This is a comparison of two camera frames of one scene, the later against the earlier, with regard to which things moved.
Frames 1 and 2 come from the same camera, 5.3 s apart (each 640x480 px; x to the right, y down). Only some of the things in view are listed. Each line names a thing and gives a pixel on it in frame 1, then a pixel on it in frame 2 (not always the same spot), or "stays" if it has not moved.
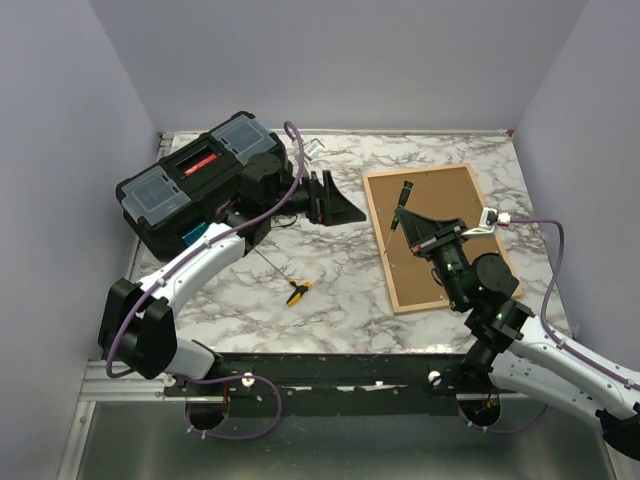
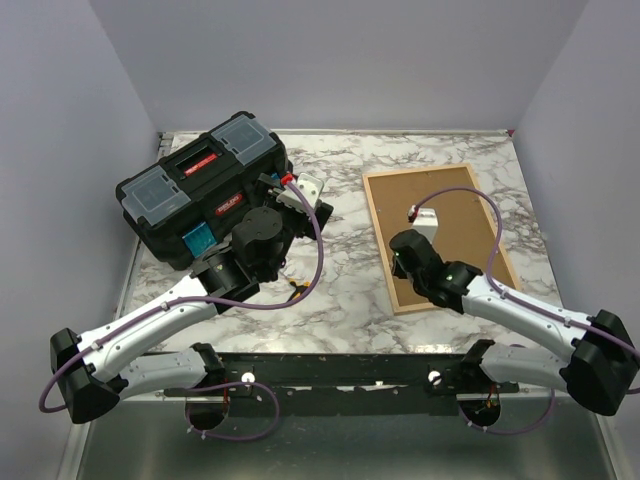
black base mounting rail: [338, 385] stays
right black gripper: [425, 234] to [397, 269]
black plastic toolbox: [190, 189] stays
